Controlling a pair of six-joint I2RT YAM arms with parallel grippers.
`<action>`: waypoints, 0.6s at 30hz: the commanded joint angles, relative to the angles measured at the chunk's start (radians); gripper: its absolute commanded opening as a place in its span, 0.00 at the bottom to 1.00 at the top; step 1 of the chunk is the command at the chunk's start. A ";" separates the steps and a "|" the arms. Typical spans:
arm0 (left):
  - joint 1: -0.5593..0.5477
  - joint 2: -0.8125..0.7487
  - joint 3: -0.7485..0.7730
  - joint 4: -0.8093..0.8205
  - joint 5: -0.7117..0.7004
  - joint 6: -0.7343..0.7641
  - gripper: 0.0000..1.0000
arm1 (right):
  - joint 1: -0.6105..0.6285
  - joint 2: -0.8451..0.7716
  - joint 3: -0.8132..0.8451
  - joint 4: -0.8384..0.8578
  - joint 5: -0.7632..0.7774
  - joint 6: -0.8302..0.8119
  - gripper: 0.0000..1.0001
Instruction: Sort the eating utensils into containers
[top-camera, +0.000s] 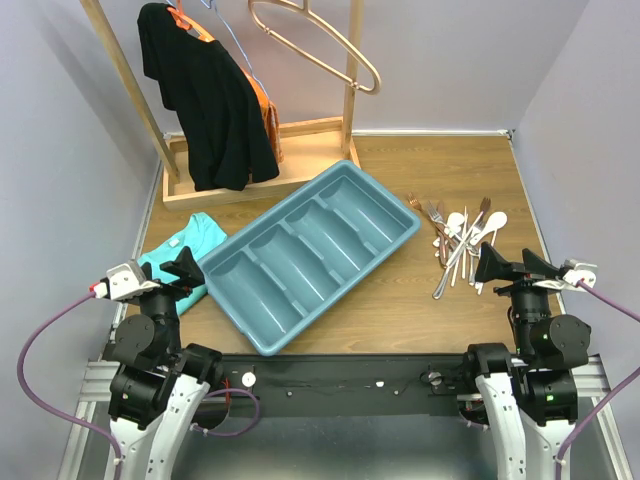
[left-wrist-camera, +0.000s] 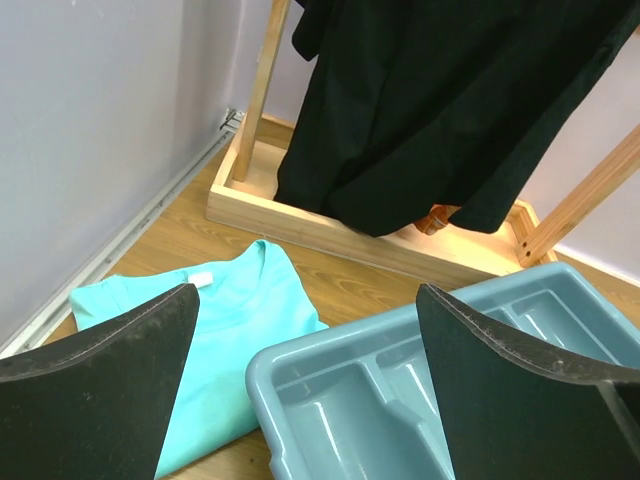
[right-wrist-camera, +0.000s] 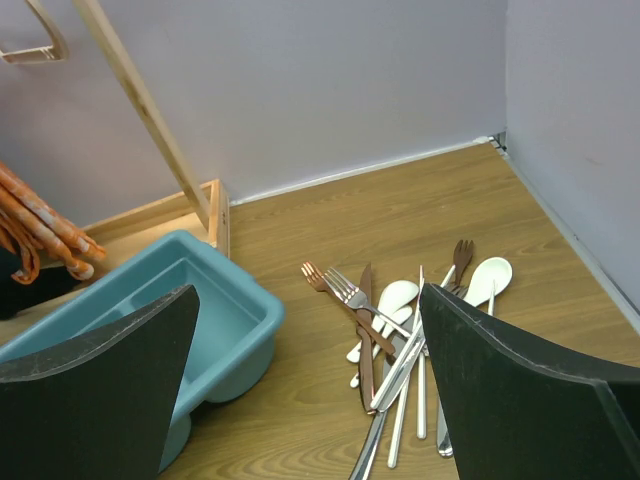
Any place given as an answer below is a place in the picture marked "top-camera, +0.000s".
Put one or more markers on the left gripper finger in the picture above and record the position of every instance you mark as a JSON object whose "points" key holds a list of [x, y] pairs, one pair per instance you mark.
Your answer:
{"points": [[184, 270], [146, 270]]}

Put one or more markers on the copper knife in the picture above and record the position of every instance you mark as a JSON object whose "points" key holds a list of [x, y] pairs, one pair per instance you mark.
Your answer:
{"points": [[442, 236]]}

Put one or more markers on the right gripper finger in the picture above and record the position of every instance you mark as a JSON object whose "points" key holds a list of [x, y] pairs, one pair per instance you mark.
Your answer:
{"points": [[492, 266], [535, 265]]}

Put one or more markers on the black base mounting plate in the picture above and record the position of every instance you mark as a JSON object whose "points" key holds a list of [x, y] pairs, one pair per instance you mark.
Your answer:
{"points": [[345, 385]]}

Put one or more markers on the small white spoon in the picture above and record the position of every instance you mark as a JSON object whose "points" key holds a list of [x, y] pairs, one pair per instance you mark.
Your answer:
{"points": [[478, 232]]}

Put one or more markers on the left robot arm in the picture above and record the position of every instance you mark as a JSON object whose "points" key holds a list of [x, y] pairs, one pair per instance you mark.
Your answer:
{"points": [[159, 382]]}

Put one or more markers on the orange plastic hanger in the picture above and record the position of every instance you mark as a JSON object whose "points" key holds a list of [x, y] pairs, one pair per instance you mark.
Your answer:
{"points": [[186, 23]]}

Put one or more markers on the white ceramic spoon left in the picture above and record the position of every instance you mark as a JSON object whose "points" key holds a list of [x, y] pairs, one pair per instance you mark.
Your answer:
{"points": [[454, 227]]}

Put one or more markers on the blue-grey plastic cutlery tray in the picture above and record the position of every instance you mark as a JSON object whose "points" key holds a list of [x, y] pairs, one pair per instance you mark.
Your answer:
{"points": [[276, 276]]}

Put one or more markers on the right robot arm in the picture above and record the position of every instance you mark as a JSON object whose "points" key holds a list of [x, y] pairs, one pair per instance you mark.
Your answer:
{"points": [[529, 397]]}

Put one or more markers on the white chopstick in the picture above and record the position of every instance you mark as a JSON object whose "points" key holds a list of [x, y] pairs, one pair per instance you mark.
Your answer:
{"points": [[466, 232], [471, 272]]}

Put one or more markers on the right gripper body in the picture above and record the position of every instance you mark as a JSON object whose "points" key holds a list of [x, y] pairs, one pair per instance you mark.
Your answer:
{"points": [[526, 289]]}

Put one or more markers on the wooden clothes rack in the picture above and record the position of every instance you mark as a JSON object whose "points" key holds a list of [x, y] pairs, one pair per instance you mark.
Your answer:
{"points": [[309, 147]]}

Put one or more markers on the orange garment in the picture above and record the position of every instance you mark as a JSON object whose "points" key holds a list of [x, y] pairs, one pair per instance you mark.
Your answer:
{"points": [[270, 117]]}

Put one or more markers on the silver fork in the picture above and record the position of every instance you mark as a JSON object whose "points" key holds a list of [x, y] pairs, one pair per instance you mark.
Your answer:
{"points": [[450, 248]]}

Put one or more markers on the teal folded t-shirt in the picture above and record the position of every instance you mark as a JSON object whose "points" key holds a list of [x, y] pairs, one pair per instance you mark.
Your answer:
{"points": [[201, 235]]}

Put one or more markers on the large white ceramic spoon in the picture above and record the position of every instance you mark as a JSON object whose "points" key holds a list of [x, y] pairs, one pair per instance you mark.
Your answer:
{"points": [[496, 221]]}

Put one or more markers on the blue wire hanger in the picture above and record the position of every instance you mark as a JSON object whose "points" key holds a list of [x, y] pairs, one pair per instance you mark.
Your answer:
{"points": [[212, 5]]}

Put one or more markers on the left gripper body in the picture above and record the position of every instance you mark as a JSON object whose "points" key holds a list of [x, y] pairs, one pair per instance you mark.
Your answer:
{"points": [[165, 296]]}

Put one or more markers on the black t-shirt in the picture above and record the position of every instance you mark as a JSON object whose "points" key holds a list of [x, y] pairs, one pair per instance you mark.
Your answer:
{"points": [[215, 104]]}

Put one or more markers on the silver knife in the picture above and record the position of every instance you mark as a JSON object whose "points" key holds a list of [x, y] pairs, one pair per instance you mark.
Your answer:
{"points": [[454, 256]]}

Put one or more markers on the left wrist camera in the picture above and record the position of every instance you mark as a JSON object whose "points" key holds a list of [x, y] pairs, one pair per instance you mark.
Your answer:
{"points": [[124, 283]]}

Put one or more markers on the aluminium frame rail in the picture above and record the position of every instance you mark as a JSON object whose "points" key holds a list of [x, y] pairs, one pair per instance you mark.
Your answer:
{"points": [[85, 454]]}

